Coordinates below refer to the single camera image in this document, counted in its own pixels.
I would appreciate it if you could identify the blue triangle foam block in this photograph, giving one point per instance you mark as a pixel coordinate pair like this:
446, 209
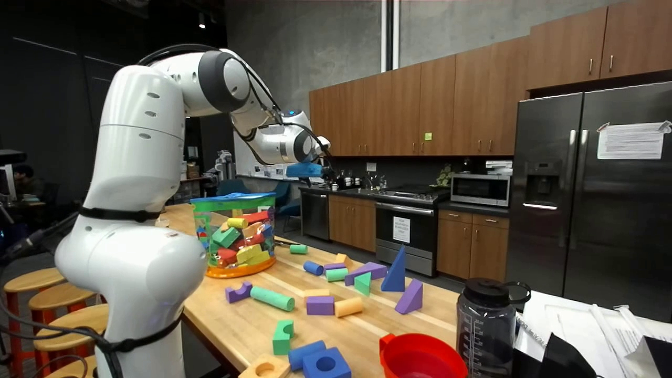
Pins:
395, 272

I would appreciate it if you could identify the small purple foam block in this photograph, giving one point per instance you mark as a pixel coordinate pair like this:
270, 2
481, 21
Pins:
333, 266

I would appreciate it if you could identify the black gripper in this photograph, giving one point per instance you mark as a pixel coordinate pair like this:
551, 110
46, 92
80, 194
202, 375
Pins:
327, 168

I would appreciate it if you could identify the white background machine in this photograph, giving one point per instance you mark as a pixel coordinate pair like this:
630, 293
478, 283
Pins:
220, 165

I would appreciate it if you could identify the clear plastic block bag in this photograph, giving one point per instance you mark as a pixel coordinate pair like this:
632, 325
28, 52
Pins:
238, 234

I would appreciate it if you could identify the brown two-door wall cabinet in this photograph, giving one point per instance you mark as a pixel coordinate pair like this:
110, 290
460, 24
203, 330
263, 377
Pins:
600, 42

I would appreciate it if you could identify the white computer monitor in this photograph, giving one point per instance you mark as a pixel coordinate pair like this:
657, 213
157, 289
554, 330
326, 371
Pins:
6, 182

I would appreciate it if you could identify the long purple wedge block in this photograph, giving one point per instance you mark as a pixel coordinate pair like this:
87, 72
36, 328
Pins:
368, 270

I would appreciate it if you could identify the orange square block with hole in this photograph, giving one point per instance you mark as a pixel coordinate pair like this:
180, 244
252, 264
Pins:
264, 367

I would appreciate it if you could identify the green sticky note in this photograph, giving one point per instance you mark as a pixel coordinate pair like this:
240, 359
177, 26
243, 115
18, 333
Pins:
429, 136

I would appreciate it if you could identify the small green plant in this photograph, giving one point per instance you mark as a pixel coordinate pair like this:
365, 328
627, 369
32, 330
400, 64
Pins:
441, 176

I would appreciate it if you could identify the purple rectangular foam block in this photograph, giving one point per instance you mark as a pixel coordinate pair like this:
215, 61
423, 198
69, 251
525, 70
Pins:
319, 304

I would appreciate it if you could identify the brown wooden base cabinet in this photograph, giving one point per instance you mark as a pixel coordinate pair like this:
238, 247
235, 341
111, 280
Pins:
473, 244
351, 222

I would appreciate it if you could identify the purple triangle foam block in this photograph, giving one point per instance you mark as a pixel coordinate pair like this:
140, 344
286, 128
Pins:
409, 296

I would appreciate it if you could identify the stainless kitchen range oven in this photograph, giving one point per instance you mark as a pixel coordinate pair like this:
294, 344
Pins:
406, 228

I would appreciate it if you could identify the short green cylinder block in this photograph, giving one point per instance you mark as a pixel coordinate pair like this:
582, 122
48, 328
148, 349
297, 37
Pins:
298, 249
336, 274

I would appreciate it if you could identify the stainless steel refrigerator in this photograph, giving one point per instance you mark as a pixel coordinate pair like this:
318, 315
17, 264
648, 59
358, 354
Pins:
589, 210

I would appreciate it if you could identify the wooden stool with red legs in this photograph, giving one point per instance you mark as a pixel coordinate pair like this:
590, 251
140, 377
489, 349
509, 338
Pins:
69, 369
69, 325
60, 296
32, 280

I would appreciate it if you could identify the stainless microwave oven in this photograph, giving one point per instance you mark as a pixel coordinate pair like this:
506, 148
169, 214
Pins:
478, 190

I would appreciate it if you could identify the green triangle foam block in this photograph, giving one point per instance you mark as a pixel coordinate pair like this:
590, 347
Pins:
363, 283

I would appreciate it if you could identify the long green cylinder block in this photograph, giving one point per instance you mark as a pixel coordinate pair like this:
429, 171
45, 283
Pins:
274, 296

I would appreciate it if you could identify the blue office chair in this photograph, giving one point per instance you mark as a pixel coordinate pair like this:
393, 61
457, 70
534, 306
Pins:
286, 200

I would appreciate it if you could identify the dark clear water bottle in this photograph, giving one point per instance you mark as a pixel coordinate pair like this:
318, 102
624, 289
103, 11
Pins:
488, 326

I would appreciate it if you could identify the blue cylindrical foam block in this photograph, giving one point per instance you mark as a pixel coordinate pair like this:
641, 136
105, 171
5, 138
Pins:
312, 268

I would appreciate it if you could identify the white kitchen container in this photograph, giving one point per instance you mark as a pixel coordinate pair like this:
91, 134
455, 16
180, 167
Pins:
497, 167

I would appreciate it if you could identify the white paper sheet on refrigerator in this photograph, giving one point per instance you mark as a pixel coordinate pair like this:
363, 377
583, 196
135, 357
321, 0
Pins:
630, 140

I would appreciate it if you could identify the small orange foam block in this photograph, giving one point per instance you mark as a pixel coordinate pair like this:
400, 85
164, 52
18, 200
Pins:
340, 256

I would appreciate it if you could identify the red plastic bowl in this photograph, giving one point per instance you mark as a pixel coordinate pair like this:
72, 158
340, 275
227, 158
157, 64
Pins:
421, 354

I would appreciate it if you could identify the blue square block with hole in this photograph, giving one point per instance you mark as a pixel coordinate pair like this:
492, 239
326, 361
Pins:
327, 361

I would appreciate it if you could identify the green arch foam block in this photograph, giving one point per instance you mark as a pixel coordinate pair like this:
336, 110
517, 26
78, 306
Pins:
283, 337

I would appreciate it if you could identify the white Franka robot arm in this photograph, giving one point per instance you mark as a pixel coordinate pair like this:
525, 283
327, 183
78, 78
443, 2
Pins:
139, 176

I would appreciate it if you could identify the purple notched foam block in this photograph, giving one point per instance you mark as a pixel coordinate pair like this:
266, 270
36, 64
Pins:
238, 290

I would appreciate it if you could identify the dark dishwasher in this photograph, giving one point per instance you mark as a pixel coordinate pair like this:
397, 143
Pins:
316, 213

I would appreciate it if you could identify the blue rounded foam block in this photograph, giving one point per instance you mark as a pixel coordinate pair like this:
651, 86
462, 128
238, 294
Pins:
301, 352

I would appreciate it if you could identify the white paper pile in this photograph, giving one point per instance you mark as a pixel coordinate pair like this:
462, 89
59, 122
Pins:
594, 328

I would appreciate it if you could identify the gray vertical wall conduit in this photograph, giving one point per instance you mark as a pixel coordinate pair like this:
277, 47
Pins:
389, 35

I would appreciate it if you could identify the brown wall cabinet row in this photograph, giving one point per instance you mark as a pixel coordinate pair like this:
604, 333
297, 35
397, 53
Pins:
421, 112

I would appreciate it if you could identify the orange cylindrical foam block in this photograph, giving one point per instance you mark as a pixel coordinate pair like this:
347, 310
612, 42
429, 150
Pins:
349, 306

